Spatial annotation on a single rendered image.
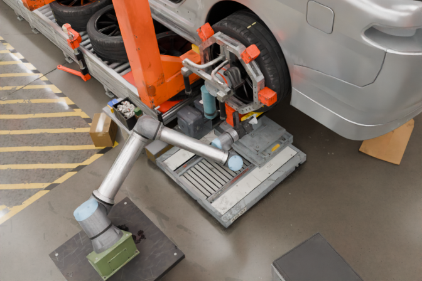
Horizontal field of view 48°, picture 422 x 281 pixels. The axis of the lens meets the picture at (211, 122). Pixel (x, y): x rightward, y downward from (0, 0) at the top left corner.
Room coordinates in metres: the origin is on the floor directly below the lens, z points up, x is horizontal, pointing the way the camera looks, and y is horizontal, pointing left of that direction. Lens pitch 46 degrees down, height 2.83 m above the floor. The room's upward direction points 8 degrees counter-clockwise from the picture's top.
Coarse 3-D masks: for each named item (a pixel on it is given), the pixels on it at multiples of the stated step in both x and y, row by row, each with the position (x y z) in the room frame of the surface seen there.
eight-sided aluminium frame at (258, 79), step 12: (216, 36) 2.37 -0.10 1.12; (228, 36) 2.36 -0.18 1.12; (204, 48) 2.47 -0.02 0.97; (228, 48) 2.28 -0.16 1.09; (240, 48) 2.23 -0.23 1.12; (204, 60) 2.49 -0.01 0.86; (240, 60) 2.20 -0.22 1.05; (252, 60) 2.19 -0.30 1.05; (252, 72) 2.13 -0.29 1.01; (240, 108) 2.24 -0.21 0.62; (252, 108) 2.13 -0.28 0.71
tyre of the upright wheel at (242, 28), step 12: (240, 12) 2.57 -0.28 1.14; (252, 12) 2.50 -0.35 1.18; (216, 24) 2.50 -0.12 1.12; (228, 24) 2.41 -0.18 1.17; (240, 24) 2.39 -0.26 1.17; (252, 24) 2.37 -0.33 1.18; (264, 24) 2.37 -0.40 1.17; (240, 36) 2.31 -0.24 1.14; (252, 36) 2.28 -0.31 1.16; (264, 36) 2.29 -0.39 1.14; (264, 48) 2.22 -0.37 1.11; (276, 48) 2.23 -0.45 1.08; (264, 60) 2.16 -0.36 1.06; (276, 60) 2.18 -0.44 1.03; (264, 72) 2.15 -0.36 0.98; (276, 72) 2.14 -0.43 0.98; (288, 72) 2.18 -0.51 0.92; (276, 84) 2.11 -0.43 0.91; (288, 84) 2.16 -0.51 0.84; (264, 108) 2.15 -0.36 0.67
